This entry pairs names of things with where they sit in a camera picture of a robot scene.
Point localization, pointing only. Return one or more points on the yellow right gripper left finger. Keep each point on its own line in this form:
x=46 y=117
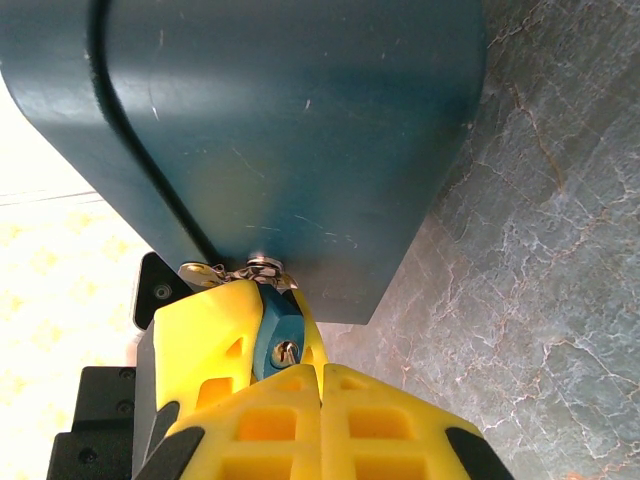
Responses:
x=260 y=435

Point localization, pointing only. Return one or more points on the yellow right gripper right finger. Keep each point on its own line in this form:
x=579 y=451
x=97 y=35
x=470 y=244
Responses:
x=390 y=435

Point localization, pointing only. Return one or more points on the blue padlock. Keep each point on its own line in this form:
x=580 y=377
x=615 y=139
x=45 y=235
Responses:
x=277 y=325

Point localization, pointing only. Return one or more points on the silver box hasp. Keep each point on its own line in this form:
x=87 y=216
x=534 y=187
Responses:
x=265 y=261

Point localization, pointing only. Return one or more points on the teal starry night print box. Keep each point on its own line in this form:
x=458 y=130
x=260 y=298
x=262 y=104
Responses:
x=280 y=140

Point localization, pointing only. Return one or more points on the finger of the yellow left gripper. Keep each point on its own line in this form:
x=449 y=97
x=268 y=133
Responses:
x=312 y=335
x=200 y=345

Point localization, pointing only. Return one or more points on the spare silver key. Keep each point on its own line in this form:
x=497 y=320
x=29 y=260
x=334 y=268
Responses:
x=197 y=274

